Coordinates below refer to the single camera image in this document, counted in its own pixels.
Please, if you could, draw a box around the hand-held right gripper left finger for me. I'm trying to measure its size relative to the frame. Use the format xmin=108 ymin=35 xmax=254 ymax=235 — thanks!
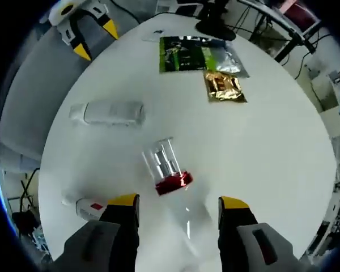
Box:
xmin=56 ymin=193 xmax=141 ymax=272

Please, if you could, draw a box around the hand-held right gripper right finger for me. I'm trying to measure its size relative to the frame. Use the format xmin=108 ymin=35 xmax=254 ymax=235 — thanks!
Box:
xmin=218 ymin=195 xmax=295 ymax=272

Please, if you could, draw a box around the white skincare bottle red label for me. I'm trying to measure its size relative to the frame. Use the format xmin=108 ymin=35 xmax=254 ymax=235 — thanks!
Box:
xmin=61 ymin=197 xmax=108 ymax=221

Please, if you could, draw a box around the white skincare bottle clear cap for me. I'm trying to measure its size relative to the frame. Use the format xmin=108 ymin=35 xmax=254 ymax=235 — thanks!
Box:
xmin=69 ymin=101 xmax=146 ymax=128

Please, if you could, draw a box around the clear skincare bottle red cap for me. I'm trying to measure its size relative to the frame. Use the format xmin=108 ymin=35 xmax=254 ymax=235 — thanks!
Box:
xmin=141 ymin=137 xmax=194 ymax=197

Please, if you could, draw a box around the green printed sachet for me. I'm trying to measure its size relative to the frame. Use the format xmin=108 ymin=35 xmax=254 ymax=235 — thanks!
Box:
xmin=158 ymin=36 xmax=233 ymax=74

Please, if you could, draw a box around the black computer mouse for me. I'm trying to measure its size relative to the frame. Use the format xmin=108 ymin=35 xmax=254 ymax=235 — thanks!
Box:
xmin=194 ymin=0 xmax=236 ymax=41

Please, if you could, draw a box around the silver foil sachet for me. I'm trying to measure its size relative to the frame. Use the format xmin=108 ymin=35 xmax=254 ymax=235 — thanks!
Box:
xmin=206 ymin=42 xmax=249 ymax=78

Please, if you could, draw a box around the gold foil sachet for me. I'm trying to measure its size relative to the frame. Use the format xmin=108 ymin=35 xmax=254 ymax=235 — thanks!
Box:
xmin=203 ymin=70 xmax=248 ymax=104

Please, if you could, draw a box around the white shelf cart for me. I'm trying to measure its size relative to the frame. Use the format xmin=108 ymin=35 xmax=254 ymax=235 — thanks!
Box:
xmin=308 ymin=65 xmax=340 ymax=113

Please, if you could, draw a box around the monitor cart with black legs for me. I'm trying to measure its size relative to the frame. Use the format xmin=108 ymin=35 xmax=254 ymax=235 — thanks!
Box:
xmin=237 ymin=0 xmax=324 ymax=55

